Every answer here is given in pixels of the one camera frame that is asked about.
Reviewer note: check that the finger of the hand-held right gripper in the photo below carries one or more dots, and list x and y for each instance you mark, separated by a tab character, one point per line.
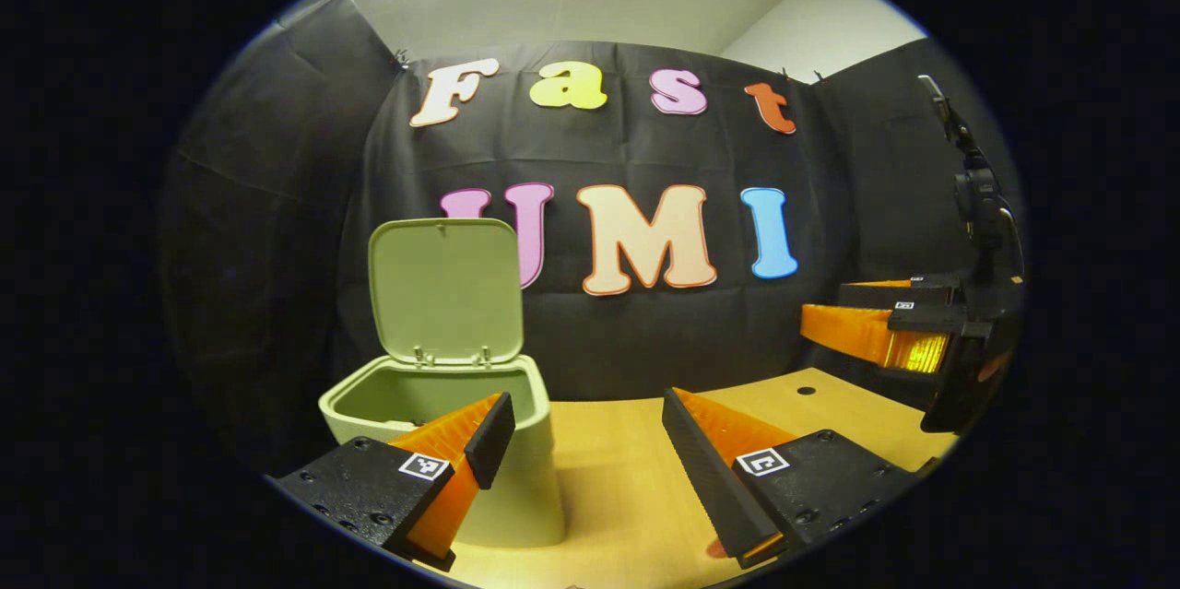
922	291
857	331

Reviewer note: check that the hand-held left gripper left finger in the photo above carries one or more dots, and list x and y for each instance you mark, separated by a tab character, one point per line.
493	437

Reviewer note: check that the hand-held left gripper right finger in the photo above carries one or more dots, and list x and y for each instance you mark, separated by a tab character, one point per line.
710	478

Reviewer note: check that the green desktop garbage bin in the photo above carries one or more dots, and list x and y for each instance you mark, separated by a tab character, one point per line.
442	294

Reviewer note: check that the wooden desktop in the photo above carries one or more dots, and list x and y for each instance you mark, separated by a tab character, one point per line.
618	478

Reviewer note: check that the black backdrop cloth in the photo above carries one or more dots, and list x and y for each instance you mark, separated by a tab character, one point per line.
277	248

